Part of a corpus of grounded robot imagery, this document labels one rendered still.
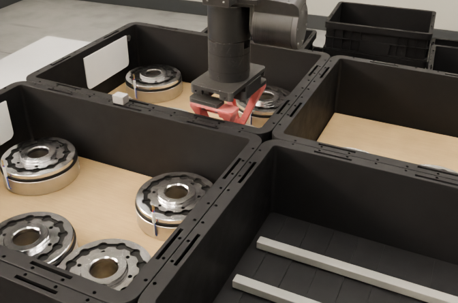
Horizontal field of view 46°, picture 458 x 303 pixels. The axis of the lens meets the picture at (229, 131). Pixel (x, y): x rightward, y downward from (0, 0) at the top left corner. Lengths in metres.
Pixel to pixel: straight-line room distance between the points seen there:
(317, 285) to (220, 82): 0.29
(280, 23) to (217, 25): 0.08
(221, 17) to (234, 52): 0.05
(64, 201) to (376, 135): 0.48
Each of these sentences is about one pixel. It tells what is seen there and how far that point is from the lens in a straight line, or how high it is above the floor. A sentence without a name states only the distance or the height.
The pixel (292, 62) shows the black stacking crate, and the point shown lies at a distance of 0.93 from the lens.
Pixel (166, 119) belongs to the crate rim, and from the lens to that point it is 0.70.
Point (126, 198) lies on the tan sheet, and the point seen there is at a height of 0.83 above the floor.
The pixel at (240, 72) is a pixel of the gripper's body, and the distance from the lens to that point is 0.71.
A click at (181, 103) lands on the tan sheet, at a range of 0.96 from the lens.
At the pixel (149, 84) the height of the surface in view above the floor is 0.86.
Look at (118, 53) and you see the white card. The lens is 1.02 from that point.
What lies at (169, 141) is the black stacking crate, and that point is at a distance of 0.72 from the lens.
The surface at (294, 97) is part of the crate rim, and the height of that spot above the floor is 0.93.
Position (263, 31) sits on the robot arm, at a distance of 0.67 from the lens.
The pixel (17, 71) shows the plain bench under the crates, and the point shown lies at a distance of 1.51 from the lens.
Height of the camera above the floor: 1.26
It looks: 30 degrees down
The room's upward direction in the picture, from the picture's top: straight up
